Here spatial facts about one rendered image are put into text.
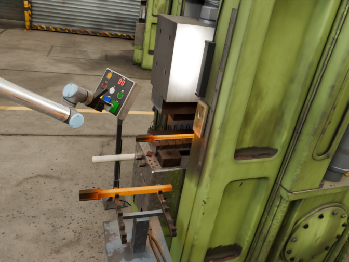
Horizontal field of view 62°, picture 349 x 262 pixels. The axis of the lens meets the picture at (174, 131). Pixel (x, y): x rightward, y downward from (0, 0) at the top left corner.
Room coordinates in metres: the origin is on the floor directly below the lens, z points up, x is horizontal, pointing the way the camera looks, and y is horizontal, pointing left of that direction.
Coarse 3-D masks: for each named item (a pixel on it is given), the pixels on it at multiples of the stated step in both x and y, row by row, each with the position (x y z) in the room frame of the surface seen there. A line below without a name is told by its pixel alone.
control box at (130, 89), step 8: (112, 72) 2.07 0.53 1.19; (104, 80) 2.07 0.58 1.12; (112, 80) 2.03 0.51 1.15; (120, 80) 1.98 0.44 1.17; (128, 80) 1.95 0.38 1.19; (120, 88) 1.94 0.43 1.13; (128, 88) 1.91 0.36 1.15; (136, 88) 1.92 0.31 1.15; (112, 96) 1.94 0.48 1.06; (128, 96) 1.87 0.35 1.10; (136, 96) 1.93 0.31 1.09; (120, 104) 1.86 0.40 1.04; (128, 104) 1.88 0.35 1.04; (112, 112) 1.85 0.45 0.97; (120, 112) 1.83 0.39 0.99
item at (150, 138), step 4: (136, 136) 1.50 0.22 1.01; (140, 136) 1.51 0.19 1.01; (144, 136) 1.52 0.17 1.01; (148, 136) 1.52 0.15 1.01; (152, 136) 1.53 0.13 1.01; (156, 136) 1.55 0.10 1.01; (160, 136) 1.56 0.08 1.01; (164, 136) 1.56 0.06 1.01; (168, 136) 1.57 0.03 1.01; (172, 136) 1.58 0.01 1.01; (176, 136) 1.59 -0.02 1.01; (180, 136) 1.60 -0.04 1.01; (184, 136) 1.61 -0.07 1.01; (188, 136) 1.62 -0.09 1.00; (192, 136) 1.63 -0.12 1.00; (136, 140) 1.49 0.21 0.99; (140, 140) 1.50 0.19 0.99; (144, 140) 1.51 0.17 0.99; (148, 140) 1.51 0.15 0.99; (152, 140) 1.51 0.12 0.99
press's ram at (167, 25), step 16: (160, 16) 1.65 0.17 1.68; (176, 16) 1.69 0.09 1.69; (160, 32) 1.63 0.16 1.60; (176, 32) 1.42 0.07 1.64; (192, 32) 1.46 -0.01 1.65; (208, 32) 1.49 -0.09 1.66; (160, 48) 1.59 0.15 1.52; (176, 48) 1.43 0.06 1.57; (192, 48) 1.46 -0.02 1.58; (160, 64) 1.56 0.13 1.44; (176, 64) 1.43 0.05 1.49; (192, 64) 1.47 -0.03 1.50; (160, 80) 1.53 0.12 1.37; (176, 80) 1.44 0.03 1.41; (192, 80) 1.48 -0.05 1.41; (176, 96) 1.45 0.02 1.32; (192, 96) 1.49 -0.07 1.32
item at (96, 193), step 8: (168, 184) 1.18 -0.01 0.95; (80, 192) 1.00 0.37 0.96; (88, 192) 1.01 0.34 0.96; (96, 192) 1.02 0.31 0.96; (104, 192) 1.04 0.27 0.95; (112, 192) 1.05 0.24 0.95; (120, 192) 1.06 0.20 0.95; (128, 192) 1.08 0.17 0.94; (136, 192) 1.09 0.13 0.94; (144, 192) 1.11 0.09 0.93; (152, 192) 1.12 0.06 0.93; (80, 200) 1.00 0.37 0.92; (88, 200) 1.01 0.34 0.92
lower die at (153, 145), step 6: (150, 132) 1.64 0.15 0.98; (156, 132) 1.65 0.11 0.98; (162, 132) 1.67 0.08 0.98; (168, 132) 1.66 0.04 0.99; (174, 132) 1.68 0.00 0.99; (180, 132) 1.69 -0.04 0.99; (186, 132) 1.70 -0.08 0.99; (192, 132) 1.72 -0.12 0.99; (174, 138) 1.57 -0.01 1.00; (180, 138) 1.59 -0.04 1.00; (186, 138) 1.60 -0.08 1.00; (192, 138) 1.62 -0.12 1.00; (150, 144) 1.57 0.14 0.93; (156, 144) 1.48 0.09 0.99; (162, 144) 1.49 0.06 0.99; (174, 144) 1.52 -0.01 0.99; (180, 144) 1.53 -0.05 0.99; (186, 144) 1.55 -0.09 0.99; (156, 150) 1.47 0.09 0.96
